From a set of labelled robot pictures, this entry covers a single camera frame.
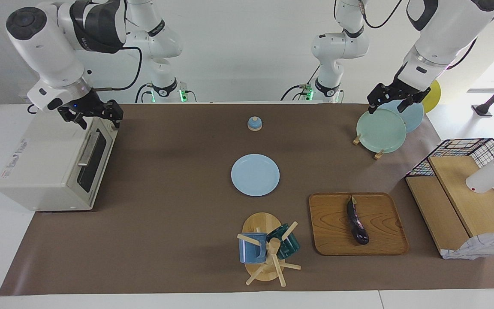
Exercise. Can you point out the white cup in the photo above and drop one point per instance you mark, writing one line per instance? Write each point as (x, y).
(487, 178)

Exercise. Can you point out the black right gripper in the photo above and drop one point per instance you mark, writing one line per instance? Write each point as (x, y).
(86, 105)

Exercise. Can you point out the yellow racked plate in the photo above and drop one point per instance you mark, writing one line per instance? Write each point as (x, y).
(433, 96)

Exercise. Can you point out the pale green racked plate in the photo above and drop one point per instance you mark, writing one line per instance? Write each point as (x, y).
(380, 131)

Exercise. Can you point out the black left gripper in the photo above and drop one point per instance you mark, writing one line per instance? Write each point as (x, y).
(401, 91)

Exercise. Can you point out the blue mug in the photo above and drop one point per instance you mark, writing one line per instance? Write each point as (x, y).
(249, 251)

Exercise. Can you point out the wooden plate rack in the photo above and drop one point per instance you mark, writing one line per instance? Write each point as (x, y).
(378, 154)

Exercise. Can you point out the cream toaster oven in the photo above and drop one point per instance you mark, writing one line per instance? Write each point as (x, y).
(37, 163)

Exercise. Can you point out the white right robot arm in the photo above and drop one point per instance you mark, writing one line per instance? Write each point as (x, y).
(45, 47)

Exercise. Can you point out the dark purple eggplant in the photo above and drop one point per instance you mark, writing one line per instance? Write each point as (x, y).
(356, 223)

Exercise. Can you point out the wooden mug tree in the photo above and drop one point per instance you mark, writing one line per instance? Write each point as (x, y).
(260, 223)

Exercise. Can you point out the small blue bell wooden knob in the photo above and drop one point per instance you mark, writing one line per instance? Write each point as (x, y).
(254, 124)

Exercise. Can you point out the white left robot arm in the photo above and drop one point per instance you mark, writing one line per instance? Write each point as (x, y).
(440, 34)

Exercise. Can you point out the dark green mug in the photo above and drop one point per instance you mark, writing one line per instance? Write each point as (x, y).
(287, 246)

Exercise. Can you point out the glass oven door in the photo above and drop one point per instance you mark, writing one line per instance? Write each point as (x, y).
(94, 171)

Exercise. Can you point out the wooden serving tray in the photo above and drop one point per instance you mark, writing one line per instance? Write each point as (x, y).
(332, 227)

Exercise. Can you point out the light blue racked plate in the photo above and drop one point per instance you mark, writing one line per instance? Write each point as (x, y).
(414, 118)

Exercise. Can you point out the wooden step shelf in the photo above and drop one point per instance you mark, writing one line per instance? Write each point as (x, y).
(470, 201)

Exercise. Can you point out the brown table mat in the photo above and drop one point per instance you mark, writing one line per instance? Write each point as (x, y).
(165, 214)

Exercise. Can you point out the white patterned cloth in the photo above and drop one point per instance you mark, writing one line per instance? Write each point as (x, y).
(474, 249)

